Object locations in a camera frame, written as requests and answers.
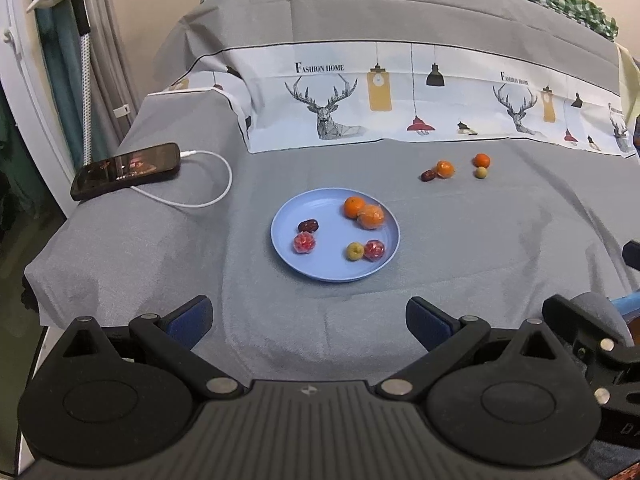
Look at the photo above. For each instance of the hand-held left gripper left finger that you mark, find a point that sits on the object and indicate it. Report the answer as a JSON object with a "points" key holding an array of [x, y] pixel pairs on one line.
{"points": [[192, 319]]}

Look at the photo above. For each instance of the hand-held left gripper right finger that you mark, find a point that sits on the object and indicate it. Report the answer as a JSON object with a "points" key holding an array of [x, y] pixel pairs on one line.
{"points": [[429, 322]]}

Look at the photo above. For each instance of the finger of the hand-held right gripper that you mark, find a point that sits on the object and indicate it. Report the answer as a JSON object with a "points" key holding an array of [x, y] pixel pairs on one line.
{"points": [[633, 256], [595, 350]]}

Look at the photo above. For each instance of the red round fruit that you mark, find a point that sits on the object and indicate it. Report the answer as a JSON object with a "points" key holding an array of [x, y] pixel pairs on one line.
{"points": [[304, 243], [374, 250]]}

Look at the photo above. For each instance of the green round fruit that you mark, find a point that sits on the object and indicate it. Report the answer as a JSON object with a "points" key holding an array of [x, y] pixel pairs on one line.
{"points": [[355, 251], [481, 173]]}

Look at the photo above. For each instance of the blue plate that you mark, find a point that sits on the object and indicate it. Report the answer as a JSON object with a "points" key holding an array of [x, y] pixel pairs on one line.
{"points": [[330, 260]]}

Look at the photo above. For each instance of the plastic-wrapped tangerine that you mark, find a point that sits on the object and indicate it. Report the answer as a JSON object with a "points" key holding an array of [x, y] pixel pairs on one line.
{"points": [[373, 217], [445, 169]]}

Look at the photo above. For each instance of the orange tangerine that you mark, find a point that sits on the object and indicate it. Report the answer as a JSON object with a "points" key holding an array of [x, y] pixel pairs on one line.
{"points": [[354, 206], [482, 160]]}

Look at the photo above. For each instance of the dark red date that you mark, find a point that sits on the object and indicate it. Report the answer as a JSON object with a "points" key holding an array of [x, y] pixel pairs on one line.
{"points": [[427, 176], [308, 225]]}

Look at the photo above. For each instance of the black smartphone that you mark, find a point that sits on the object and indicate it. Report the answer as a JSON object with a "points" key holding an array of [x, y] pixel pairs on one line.
{"points": [[125, 170]]}

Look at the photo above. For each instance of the pale yellow cloth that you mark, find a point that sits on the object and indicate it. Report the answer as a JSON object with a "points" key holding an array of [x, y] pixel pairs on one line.
{"points": [[629, 85]]}

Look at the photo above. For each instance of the white drying rack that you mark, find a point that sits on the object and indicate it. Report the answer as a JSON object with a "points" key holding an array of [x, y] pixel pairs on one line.
{"points": [[112, 50]]}

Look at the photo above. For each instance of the teal hanging cloth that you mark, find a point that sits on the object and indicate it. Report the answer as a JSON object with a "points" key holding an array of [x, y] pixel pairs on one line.
{"points": [[57, 60]]}

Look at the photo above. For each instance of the white curved frame with hooks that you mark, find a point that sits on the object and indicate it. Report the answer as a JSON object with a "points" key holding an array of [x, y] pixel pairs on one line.
{"points": [[30, 85]]}

